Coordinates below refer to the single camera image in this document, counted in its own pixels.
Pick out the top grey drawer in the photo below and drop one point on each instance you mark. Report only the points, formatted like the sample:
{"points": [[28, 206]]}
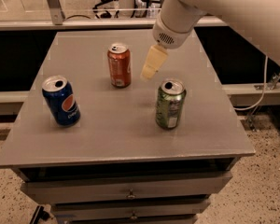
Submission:
{"points": [[126, 188]]}

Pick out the orange-red soda can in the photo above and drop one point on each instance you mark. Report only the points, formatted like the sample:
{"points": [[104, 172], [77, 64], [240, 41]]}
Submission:
{"points": [[118, 56]]}

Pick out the grey drawer cabinet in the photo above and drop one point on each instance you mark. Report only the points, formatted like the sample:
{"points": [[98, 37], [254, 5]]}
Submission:
{"points": [[117, 134]]}

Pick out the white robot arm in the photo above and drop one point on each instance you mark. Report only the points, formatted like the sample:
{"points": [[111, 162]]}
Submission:
{"points": [[257, 21]]}

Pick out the blue Pepsi can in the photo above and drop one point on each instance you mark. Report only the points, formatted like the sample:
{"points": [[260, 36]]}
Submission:
{"points": [[59, 96]]}

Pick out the grey metal rail frame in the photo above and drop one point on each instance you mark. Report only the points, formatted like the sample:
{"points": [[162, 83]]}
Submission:
{"points": [[20, 15]]}

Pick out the green soda can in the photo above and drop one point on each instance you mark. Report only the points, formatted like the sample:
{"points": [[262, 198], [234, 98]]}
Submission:
{"points": [[170, 101]]}

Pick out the grey drawer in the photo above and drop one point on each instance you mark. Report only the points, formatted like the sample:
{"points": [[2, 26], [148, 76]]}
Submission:
{"points": [[126, 188], [130, 210]]}

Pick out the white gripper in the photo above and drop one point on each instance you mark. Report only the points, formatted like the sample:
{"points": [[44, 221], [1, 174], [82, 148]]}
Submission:
{"points": [[168, 34]]}

